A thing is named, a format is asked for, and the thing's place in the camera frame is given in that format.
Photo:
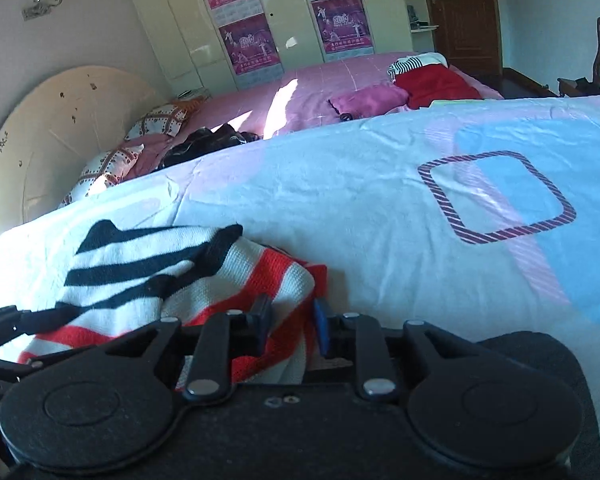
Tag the brown wooden door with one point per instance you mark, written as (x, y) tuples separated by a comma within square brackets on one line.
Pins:
[(462, 10)]

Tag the cream wardrobe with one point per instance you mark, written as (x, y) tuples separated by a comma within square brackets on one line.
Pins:
[(180, 20)]

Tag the patterned pillow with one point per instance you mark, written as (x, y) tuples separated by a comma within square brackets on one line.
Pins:
[(105, 172), (157, 121)]

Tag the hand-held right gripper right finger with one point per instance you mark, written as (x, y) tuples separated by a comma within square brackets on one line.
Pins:
[(321, 325)]

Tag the striped knit sweater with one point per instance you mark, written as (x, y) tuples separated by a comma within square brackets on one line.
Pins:
[(220, 280)]

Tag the printed white blue blanket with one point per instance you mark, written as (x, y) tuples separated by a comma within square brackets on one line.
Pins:
[(355, 210)]

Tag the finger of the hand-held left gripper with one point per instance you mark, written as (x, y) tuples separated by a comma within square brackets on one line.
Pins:
[(15, 366), (25, 321)]

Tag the pink bedsheet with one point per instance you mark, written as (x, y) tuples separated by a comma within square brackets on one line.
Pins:
[(305, 90)]

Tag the magenta cushion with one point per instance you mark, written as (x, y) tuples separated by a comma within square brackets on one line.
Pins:
[(370, 100)]

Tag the striped cloth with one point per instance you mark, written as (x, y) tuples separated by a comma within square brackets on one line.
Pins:
[(412, 64)]

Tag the cream round headboard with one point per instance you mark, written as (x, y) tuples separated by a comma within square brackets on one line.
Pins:
[(70, 125)]

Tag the red cloth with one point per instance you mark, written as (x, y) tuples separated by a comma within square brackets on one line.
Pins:
[(435, 87)]

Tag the dark cloth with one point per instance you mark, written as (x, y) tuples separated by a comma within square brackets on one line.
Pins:
[(205, 142)]

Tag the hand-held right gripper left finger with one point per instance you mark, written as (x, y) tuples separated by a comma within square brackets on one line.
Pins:
[(266, 317)]

